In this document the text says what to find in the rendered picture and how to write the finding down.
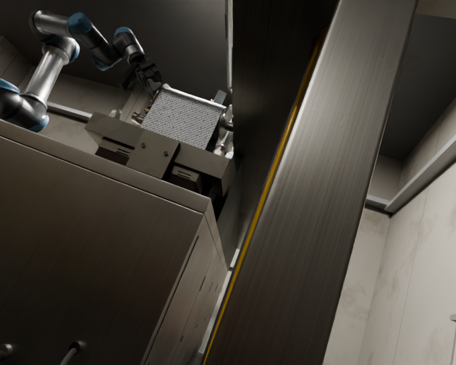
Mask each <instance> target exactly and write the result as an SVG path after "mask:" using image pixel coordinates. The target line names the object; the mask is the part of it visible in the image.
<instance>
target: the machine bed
mask: <svg viewBox="0 0 456 365"><path fill-rule="evenodd" d="M0 136H1V137H4V138H7V139H9V140H13V141H14V142H17V143H20V144H22V145H24V146H28V147H30V148H33V149H35V150H38V151H41V152H43V153H45V154H48V155H51V156H54V157H56V158H58V159H62V160H64V161H67V162H69V163H72V164H75V165H77V166H79V167H82V168H85V169H88V170H90V171H92V172H96V173H98V174H100V175H103V176H106V177H109V178H111V179H113V180H116V181H119V182H121V183H124V184H126V185H130V186H132V187H134V188H137V189H140V190H143V191H145V192H147V193H150V194H153V195H155V196H158V197H160V198H164V199H166V200H168V201H171V202H174V203H176V204H179V205H181V206H184V207H187V208H189V209H192V210H194V211H198V212H200V213H202V214H204V216H205V218H206V221H207V224H208V227H209V230H210V232H211V235H212V238H213V240H214V244H215V246H216V249H217V252H218V254H219V258H220V260H221V263H222V266H223V268H224V271H225V274H226V276H227V273H228V271H227V265H226V261H225V258H224V252H223V249H222V246H221V240H220V237H219V231H218V227H217V224H216V218H215V215H214V209H213V206H212V203H211V199H210V198H209V197H206V196H203V195H201V194H199V193H195V192H193V191H191V190H188V189H185V188H182V187H180V186H177V185H174V184H171V183H170V182H166V181H164V180H160V179H158V178H156V177H153V176H150V175H147V174H145V173H142V172H139V171H137V170H135V169H131V168H129V167H126V166H124V165H121V164H118V163H116V162H113V161H110V160H108V159H105V158H102V157H100V156H96V155H95V154H91V153H89V152H87V151H83V150H81V149H78V148H75V147H73V146H70V145H67V144H65V143H62V142H59V141H57V140H54V139H52V138H48V137H46V136H44V135H41V134H38V133H35V132H33V131H30V130H27V129H25V128H23V127H19V126H17V125H13V124H12V123H9V122H6V121H4V120H1V119H0Z"/></svg>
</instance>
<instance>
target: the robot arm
mask: <svg viewBox="0 0 456 365"><path fill-rule="evenodd" d="M29 23H30V28H31V30H32V32H33V33H34V35H35V36H36V37H37V38H38V39H39V40H40V41H41V42H42V43H43V44H44V45H43V48H42V52H43V57H42V59H41V61H40V63H39V65H38V67H37V69H36V71H35V72H34V74H33V76H32V78H31V80H30V82H29V84H28V86H27V88H26V90H25V92H24V93H22V94H19V95H18V93H20V90H19V89H18V88H17V87H16V86H14V85H12V84H11V83H9V82H7V81H5V80H3V79H1V78H0V119H3V120H4V121H6V122H9V123H12V124H13V125H17V126H19V127H23V128H25V129H27V130H30V131H33V132H35V133H39V132H40V131H42V129H43V128H44V127H45V126H47V124H48V121H49V118H48V115H46V114H45V113H46V110H47V105H46V101H47V99H48V96H49V94H50V92H51V90H52V88H53V87H54V83H55V82H56V79H57V78H58V75H59V73H60V71H61V69H62V67H63V65H66V64H70V63H72V62H73V61H74V60H75V59H76V58H77V56H78V54H79V52H80V47H79V45H78V44H77V42H76V41H75V39H76V40H79V41H82V42H83V44H84V45H85V46H86V47H87V48H88V49H89V50H90V51H91V52H92V55H91V59H92V60H93V63H94V64H95V65H96V66H97V68H99V69H100V70H102V71H105V70H107V69H108V68H110V67H113V65H114V64H116V63H117V62H119V61H120V60H122V59H123V58H126V60H127V62H128V63H129V65H130V67H129V68H128V69H127V71H126V72H125V74H123V76H122V77H121V79H120V80H119V82H118V83H119V86H120V88H121V89H122V90H123V91H127V89H128V88H129V87H130V86H131V85H132V83H133V82H134V80H135V79H136V78H139V81H140V83H141V85H142V86H143V87H144V88H145V90H146V92H147V94H148V95H149V97H150V99H153V97H154V96H155V94H156V92H157V90H158V89H159V88H160V86H161V82H163V80H162V77H161V73H160V72H159V69H158V67H157V66H156V63H155V62H154V61H153V60H152V58H151V56H150V54H149V53H146V54H145V53H144V51H143V50H142V48H141V47H140V44H139V43H138V41H137V39H136V37H135V35H134V34H133V32H132V31H131V29H129V28H126V27H120V28H118V29H117V30H116V32H115V33H114V38H115V39H114V40H113V41H111V42H110V43H108V42H107V41H106V39H105V38H104V37H103V36H102V35H101V34H100V33H99V31H98V30H97V29H96V28H95V26H94V25H93V24H92V23H91V21H90V20H89V19H88V18H87V17H86V16H85V15H84V14H83V13H81V12H78V13H75V14H73V15H72V16H71V17H66V16H62V15H58V14H53V13H52V12H50V11H48V10H46V9H37V10H35V11H33V12H32V13H31V15H30V19H29Z"/></svg>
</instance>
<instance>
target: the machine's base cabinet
mask: <svg viewBox="0 0 456 365"><path fill-rule="evenodd" d="M226 277H227V276H226V274H225V271H224V268H223V266H222V263H221V260H220V258H219V254H218V252H217V249H216V246H215V244H214V240H213V238H212V235H211V232H210V230H209V227H208V224H207V221H206V218H205V216H204V214H202V213H200V212H198V211H194V210H192V209H189V208H187V207H184V206H181V205H179V204H176V203H174V202H171V201H168V200H166V199H164V198H160V197H158V196H155V195H153V194H150V193H147V192H145V191H143V190H140V189H137V188H134V187H132V186H130V185H126V184H124V183H122V182H119V181H116V180H113V179H111V178H109V177H106V176H103V175H100V174H98V173H96V172H92V171H90V170H88V169H85V168H82V167H79V166H77V165H75V164H72V163H69V162H67V161H64V160H62V159H58V158H56V157H54V156H51V155H48V154H45V153H43V152H41V151H38V150H35V149H33V148H30V147H28V146H24V145H22V144H20V143H17V142H14V141H13V140H9V139H7V138H4V137H1V136H0V345H3V344H9V345H11V347H12V355H11V356H10V357H9V358H8V359H6V360H4V361H0V365H60V364H61V362H62V360H63V359H64V357H65V356H66V355H67V354H68V353H69V346H70V344H72V343H73V342H76V341H80V342H81V343H82V344H83V350H82V351H81V352H80V353H79V354H76V355H73V357H72V358H71V359H70V360H69V362H68V363H67V365H192V364H193V362H194V360H195V358H196V356H197V354H198V351H199V348H200V347H201V344H202V342H203V337H204V335H205V333H206V330H207V327H208V324H209V322H210V319H211V316H212V313H213V312H214V308H215V306H216V303H217V301H218V298H219V295H220V293H221V291H222V288H223V285H224V281H225V279H226Z"/></svg>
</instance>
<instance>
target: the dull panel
mask: <svg viewBox="0 0 456 365"><path fill-rule="evenodd" d="M243 159H244V156H240V155H238V154H233V156H232V159H231V161H230V182H229V184H228V187H227V190H226V192H225V194H224V197H221V196H218V195H216V197H215V199H214V202H213V203H212V206H213V209H214V215H215V218H216V224H217V227H218V231H219V237H220V240H221V246H222V249H223V252H224V258H225V261H226V265H227V271H229V268H230V265H231V263H232V260H233V258H234V255H235V252H236V250H237V236H238V226H239V216H240V197H241V187H242V169H243Z"/></svg>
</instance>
